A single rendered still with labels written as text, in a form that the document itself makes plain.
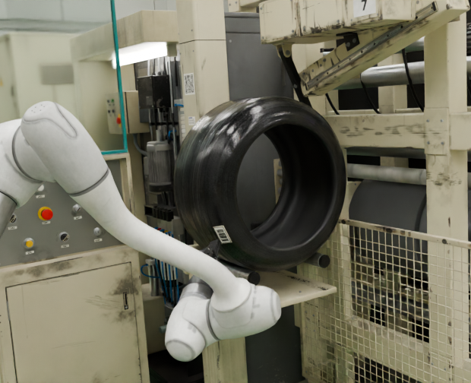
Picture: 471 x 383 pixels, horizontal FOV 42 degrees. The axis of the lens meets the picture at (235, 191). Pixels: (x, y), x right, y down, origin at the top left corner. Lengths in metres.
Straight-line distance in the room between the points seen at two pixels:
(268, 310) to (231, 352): 0.95
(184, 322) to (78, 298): 0.97
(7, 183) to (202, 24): 1.08
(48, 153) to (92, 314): 1.28
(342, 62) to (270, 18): 0.31
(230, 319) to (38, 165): 0.55
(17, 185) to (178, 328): 0.50
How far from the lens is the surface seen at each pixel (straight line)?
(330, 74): 2.17
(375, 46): 2.01
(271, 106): 1.86
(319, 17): 2.02
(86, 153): 1.24
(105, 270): 2.41
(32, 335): 2.39
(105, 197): 1.29
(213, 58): 2.18
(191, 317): 1.49
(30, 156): 1.27
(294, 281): 2.16
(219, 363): 2.35
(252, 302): 1.42
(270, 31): 2.23
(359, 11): 1.88
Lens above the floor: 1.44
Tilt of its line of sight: 8 degrees down
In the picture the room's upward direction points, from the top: 4 degrees counter-clockwise
